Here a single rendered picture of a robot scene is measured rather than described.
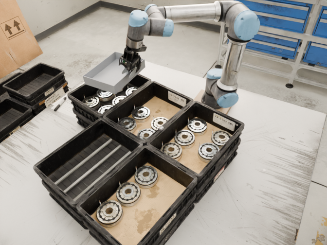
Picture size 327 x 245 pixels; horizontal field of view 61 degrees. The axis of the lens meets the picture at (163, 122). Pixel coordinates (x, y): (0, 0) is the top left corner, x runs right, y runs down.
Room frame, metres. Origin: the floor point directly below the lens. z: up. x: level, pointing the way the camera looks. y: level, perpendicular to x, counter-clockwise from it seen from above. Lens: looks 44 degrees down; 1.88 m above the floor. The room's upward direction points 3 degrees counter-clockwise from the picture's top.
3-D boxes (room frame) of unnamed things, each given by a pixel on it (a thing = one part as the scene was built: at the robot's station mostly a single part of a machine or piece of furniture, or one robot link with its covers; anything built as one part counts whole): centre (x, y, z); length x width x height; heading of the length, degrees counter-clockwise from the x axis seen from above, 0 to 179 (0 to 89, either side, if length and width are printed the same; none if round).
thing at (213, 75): (1.36, -0.33, 0.89); 0.13 x 0.12 x 0.14; 12
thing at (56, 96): (1.86, 0.90, 0.41); 0.31 x 0.02 x 0.16; 148
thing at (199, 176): (0.90, -0.16, 0.92); 0.40 x 0.30 x 0.02; 139
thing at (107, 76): (1.25, 0.24, 1.07); 0.27 x 0.20 x 0.05; 148
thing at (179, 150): (0.86, -0.03, 0.86); 0.10 x 0.10 x 0.01
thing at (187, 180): (0.60, 0.11, 0.87); 0.40 x 0.30 x 0.11; 139
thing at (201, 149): (0.85, -0.21, 0.86); 0.10 x 0.10 x 0.01
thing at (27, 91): (1.92, 1.04, 0.37); 0.40 x 0.30 x 0.45; 148
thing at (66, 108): (1.49, 0.57, 0.70); 0.33 x 0.23 x 0.01; 148
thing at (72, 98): (1.30, 0.30, 0.92); 0.40 x 0.30 x 0.02; 139
